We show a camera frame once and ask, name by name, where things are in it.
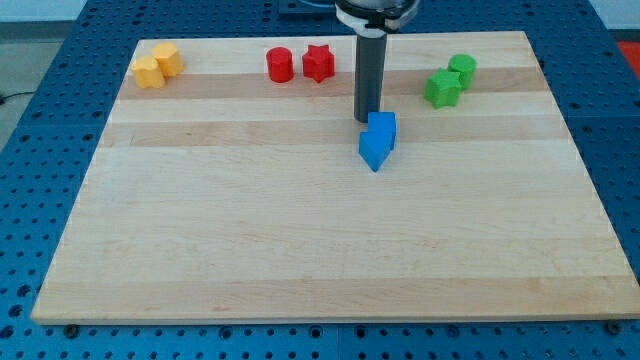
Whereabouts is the red object at right edge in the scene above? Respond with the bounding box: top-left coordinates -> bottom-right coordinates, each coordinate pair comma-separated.
617,41 -> 640,77

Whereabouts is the yellow heart block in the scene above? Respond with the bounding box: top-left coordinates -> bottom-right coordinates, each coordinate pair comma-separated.
131,55 -> 165,89

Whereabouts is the red star block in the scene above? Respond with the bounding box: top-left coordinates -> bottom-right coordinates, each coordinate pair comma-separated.
302,45 -> 335,83

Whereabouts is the green cylinder block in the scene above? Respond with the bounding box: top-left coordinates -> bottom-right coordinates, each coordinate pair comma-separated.
448,54 -> 477,91

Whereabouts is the yellow hexagon block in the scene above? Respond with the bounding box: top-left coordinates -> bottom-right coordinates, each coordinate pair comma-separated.
152,42 -> 184,77

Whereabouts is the wooden board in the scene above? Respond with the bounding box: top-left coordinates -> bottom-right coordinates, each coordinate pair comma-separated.
31,31 -> 639,325

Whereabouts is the green star block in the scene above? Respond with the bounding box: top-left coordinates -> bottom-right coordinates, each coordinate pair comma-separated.
423,69 -> 462,109

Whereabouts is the robot arm flange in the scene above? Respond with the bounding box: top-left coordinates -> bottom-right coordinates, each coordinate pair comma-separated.
335,0 -> 421,38

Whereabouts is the red cylinder block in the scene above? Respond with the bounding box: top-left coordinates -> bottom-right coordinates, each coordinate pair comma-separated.
266,47 -> 294,83

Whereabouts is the blue cube block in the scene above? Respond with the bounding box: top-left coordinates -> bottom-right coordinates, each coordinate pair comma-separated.
368,112 -> 397,150

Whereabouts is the black cable on floor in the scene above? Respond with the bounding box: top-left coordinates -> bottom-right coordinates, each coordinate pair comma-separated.
0,90 -> 35,107

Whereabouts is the blue triangle block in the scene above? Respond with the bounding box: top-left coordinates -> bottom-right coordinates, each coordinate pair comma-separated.
359,132 -> 393,172

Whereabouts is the grey cylindrical end effector rod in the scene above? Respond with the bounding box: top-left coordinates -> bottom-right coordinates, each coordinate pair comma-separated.
354,35 -> 387,123

